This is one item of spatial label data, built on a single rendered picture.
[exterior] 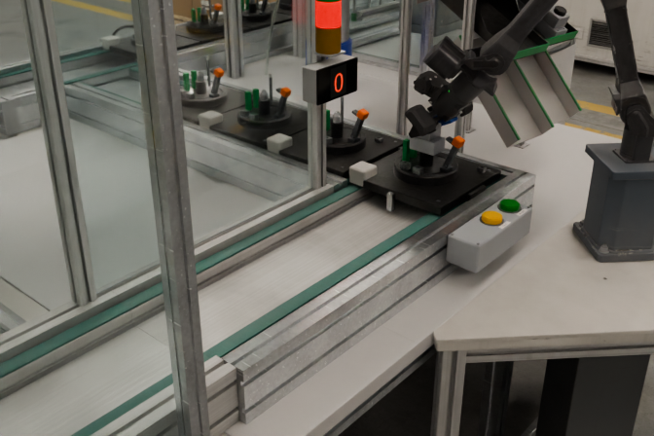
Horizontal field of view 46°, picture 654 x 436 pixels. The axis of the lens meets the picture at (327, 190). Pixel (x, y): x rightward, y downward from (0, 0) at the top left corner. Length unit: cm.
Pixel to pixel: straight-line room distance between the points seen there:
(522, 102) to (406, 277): 68
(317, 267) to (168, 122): 67
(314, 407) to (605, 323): 56
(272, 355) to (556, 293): 61
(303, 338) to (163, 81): 54
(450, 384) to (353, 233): 35
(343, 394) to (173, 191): 51
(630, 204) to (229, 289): 80
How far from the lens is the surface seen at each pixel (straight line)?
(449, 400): 150
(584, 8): 592
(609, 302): 154
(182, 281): 92
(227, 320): 131
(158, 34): 81
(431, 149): 165
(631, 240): 167
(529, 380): 270
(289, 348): 120
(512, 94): 191
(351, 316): 130
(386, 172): 169
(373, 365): 130
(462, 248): 147
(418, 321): 141
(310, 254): 148
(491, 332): 140
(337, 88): 153
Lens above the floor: 167
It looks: 26 degrees down
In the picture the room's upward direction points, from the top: straight up
